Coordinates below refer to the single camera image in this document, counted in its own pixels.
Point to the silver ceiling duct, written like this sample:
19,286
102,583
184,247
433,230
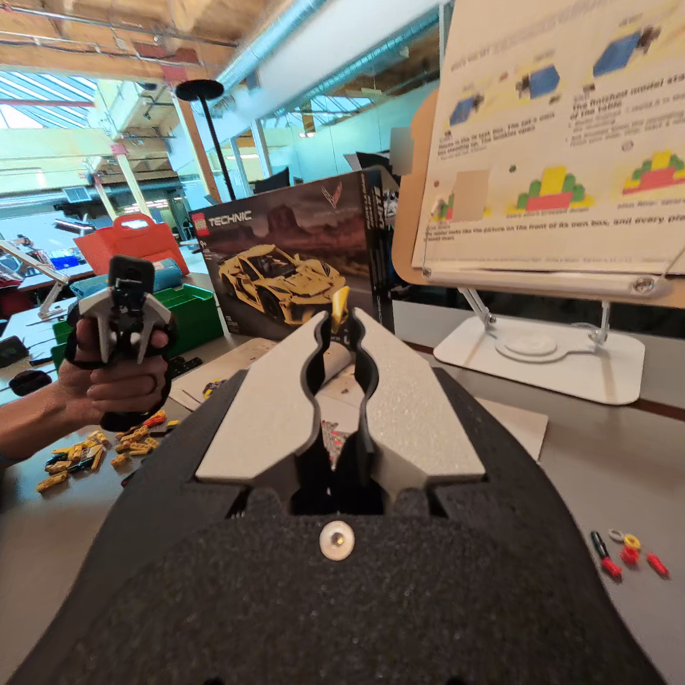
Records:
257,59

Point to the black lego connector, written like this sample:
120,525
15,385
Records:
127,315

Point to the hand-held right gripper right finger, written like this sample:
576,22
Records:
423,423

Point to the black computer mouse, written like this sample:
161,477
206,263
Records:
29,381

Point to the person's left hand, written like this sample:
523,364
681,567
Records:
123,382

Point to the lego instruction booklet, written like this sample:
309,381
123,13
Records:
513,423

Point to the green plastic bin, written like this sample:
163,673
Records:
187,315

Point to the orange carry bag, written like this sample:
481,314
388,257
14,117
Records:
134,251

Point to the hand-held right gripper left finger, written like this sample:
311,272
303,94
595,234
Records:
257,423

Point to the black pole lamp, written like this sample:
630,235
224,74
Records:
199,90

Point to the tan document board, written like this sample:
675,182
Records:
535,134

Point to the small red lego cluster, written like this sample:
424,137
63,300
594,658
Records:
630,555

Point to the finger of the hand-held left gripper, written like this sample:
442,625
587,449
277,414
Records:
96,313
155,321

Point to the yellow lego piece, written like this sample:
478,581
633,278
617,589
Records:
340,308

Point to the white desk lamp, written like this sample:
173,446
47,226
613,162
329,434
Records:
32,262

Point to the blue wrapped roll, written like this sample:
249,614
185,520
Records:
166,273

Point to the lego set box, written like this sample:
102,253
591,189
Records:
278,230

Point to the heap of yellow lego parts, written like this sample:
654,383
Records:
131,438

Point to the black lego beam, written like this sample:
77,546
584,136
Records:
184,365

